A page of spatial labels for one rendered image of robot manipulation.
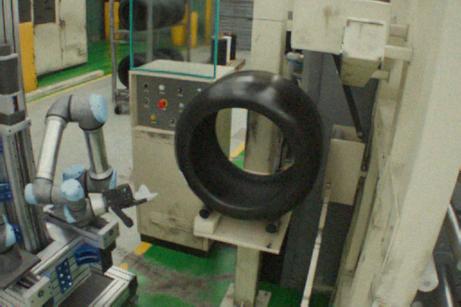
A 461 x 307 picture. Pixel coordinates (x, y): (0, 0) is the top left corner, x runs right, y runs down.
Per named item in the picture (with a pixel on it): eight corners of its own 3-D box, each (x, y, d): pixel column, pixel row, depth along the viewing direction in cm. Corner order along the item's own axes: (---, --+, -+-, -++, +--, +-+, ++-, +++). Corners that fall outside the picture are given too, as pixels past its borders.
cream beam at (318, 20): (311, 29, 153) (315, -7, 148) (374, 37, 147) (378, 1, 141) (287, 49, 99) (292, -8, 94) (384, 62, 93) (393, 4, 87)
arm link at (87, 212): (63, 215, 133) (68, 228, 139) (92, 208, 137) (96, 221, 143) (60, 199, 138) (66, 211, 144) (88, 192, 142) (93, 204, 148)
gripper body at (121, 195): (131, 185, 144) (101, 193, 140) (137, 207, 145) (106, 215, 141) (130, 182, 151) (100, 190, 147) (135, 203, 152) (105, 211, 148)
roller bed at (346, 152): (324, 180, 190) (333, 123, 179) (353, 185, 186) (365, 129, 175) (320, 199, 172) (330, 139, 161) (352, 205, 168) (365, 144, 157)
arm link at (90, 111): (91, 181, 189) (72, 88, 155) (120, 181, 190) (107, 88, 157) (86, 198, 180) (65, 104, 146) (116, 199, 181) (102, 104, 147)
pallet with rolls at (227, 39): (211, 61, 907) (213, 29, 879) (245, 65, 891) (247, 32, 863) (195, 71, 799) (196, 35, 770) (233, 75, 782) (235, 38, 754)
